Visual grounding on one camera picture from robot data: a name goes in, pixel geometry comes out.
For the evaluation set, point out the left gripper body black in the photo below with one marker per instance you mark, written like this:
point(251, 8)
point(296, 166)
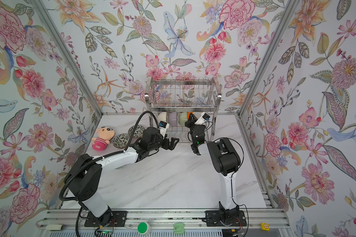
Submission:
point(157, 145)

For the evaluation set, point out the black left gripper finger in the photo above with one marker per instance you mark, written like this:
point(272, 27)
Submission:
point(166, 145)
point(173, 142)

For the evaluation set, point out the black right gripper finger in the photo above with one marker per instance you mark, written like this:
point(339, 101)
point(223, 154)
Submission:
point(192, 118)
point(190, 124)

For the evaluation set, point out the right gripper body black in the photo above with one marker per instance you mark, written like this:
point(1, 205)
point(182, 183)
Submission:
point(193, 131)

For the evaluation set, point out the green bowl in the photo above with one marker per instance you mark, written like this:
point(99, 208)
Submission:
point(182, 118)

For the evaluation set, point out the purple bowl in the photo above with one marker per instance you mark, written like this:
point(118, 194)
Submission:
point(173, 119)

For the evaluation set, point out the cream bowl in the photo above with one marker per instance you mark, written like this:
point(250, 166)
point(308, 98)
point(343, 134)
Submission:
point(162, 116)

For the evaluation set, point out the orange white bowl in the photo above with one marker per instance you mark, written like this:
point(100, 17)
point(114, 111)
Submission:
point(197, 114)

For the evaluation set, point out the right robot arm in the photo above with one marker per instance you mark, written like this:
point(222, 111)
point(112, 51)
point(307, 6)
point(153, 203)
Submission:
point(226, 163)

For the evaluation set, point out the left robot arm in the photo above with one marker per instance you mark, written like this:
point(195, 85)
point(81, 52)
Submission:
point(81, 184)

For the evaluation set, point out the stainless steel dish rack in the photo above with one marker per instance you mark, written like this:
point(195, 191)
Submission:
point(199, 95)

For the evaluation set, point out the patterned bowl far back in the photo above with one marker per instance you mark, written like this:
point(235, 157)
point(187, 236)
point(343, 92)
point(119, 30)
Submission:
point(137, 132)

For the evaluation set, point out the patterned bowl near doll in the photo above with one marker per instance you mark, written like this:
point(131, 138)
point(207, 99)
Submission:
point(120, 141)

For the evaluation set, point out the pink plush doll toy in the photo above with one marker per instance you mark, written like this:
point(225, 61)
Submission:
point(104, 136)

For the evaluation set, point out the light green square button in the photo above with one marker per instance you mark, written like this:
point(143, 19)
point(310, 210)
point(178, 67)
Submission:
point(178, 228)

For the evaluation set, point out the green round button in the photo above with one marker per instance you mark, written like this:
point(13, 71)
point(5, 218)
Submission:
point(144, 228)

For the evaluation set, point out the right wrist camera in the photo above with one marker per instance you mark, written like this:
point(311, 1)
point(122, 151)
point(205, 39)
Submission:
point(204, 118)

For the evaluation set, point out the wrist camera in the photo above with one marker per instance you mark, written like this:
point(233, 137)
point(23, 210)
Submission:
point(163, 127)
point(204, 118)

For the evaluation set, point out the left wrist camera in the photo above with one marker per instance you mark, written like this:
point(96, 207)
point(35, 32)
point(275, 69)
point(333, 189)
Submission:
point(163, 127)

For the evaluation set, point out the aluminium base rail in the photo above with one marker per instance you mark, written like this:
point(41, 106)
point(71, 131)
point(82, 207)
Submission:
point(124, 223)

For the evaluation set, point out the aluminium right corner post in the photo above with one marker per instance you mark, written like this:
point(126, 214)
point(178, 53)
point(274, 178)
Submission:
point(288, 12)

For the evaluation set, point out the aluminium corner post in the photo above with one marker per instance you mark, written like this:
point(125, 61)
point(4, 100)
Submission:
point(55, 35)
point(288, 12)

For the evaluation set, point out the aluminium left corner post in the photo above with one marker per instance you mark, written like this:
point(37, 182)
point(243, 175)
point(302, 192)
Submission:
point(55, 35)

